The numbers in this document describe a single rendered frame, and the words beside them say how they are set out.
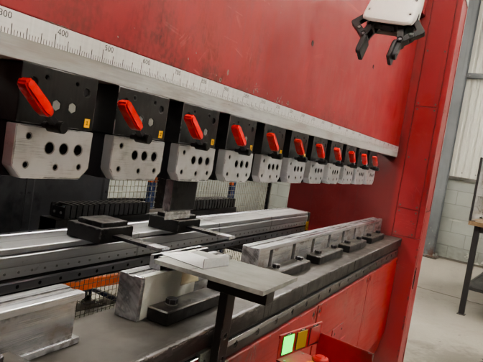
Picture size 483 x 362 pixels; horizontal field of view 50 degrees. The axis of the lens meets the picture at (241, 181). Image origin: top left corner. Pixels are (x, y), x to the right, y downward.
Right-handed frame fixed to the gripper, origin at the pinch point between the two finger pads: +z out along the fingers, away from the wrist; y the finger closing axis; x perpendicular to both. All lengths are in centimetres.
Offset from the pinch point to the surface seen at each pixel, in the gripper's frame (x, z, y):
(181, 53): -11.6, 16.2, -33.1
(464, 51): 618, -446, -110
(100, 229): 13, 53, -50
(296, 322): 75, 50, -16
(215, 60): 0.0, 9.6, -33.7
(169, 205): 9, 42, -33
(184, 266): 10, 53, -23
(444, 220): 740, -220, -66
